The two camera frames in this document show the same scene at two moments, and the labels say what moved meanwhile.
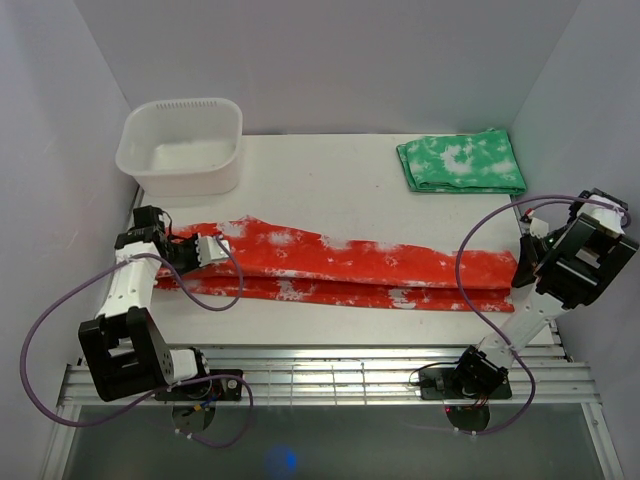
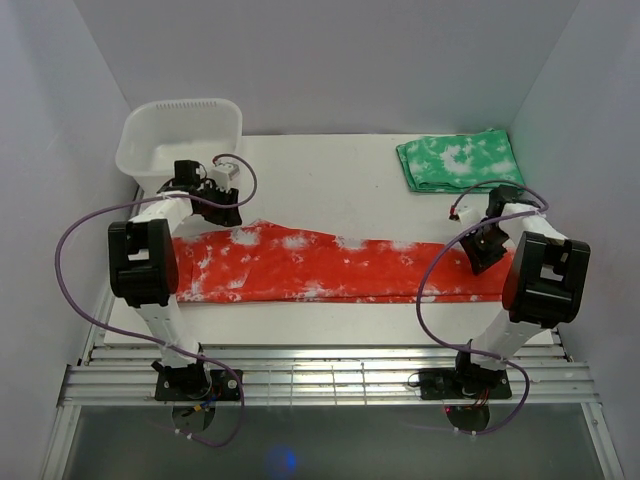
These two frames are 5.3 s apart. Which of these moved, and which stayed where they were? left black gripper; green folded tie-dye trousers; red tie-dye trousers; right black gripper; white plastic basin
Moved: right black gripper; left black gripper
Stayed: white plastic basin; red tie-dye trousers; green folded tie-dye trousers
